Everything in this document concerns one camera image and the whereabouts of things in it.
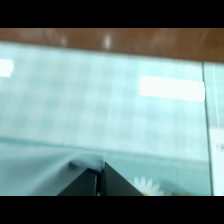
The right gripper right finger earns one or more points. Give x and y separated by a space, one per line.
115 183

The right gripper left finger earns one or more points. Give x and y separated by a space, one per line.
83 185

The pale grey garment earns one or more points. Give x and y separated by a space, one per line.
40 170

